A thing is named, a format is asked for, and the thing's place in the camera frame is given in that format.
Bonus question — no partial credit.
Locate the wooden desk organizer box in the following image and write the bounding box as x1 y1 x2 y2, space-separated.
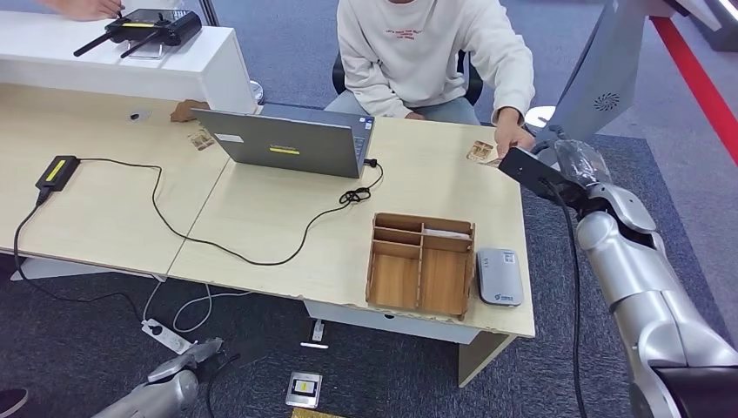
365 212 477 321

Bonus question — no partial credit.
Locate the white card in organizer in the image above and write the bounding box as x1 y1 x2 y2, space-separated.
425 228 473 241

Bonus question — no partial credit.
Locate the standing person's hand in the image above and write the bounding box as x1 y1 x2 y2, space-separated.
37 0 125 21

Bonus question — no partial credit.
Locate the white round base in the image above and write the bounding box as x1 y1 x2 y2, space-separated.
524 105 558 129

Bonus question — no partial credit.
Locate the white power strip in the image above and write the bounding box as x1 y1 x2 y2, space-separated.
141 319 194 356

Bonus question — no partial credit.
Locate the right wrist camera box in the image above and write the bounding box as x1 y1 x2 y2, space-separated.
498 146 589 209

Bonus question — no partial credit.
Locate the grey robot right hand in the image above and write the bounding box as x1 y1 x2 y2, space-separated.
547 138 613 189

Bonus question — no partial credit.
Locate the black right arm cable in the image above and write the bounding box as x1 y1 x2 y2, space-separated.
530 125 588 418

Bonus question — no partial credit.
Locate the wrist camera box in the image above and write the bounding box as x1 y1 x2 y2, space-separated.
498 146 589 209
221 336 272 368

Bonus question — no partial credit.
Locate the white reception counter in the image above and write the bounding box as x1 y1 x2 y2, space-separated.
0 10 258 115

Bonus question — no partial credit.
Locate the black laptop charger cable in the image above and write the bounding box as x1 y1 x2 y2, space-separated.
77 157 385 267

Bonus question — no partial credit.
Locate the white desk crossbeam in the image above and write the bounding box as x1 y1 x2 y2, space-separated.
302 300 480 346

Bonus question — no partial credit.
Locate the dark shoe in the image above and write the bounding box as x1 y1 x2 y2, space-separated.
0 388 28 418

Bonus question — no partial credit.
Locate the seated person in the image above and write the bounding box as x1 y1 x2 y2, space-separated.
324 0 537 159

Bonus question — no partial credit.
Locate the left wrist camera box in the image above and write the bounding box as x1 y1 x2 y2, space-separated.
221 336 272 368

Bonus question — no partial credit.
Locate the small patterned card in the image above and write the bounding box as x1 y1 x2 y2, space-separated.
187 129 216 152

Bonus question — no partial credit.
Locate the grey kiosk display stand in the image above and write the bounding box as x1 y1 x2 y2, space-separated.
536 0 721 145

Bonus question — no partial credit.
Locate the white power cable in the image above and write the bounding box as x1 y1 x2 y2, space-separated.
142 275 253 336

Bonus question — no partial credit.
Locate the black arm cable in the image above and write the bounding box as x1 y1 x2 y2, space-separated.
530 125 588 418
205 353 242 418

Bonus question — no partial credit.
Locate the seated person's left hand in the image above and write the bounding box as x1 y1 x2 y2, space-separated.
493 106 537 159

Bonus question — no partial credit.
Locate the small silver box yellow label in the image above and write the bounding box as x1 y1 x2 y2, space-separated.
285 371 324 410

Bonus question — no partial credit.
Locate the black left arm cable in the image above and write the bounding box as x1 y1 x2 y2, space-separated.
205 353 242 418

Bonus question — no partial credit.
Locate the black adapter mains cable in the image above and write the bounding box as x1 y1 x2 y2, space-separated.
12 190 145 324

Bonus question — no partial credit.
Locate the black remote controller with antennas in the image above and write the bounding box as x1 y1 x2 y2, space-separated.
73 8 203 60

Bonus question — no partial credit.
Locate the beige desk leg panel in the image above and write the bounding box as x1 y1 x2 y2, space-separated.
458 331 516 388

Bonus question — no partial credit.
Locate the grey laptop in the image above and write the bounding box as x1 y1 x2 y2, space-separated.
191 104 376 180

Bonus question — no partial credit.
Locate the grey card reader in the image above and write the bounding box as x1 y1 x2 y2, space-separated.
474 247 525 307

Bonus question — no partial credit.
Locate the black power adapter yellow label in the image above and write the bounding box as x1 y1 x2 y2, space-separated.
34 155 82 193

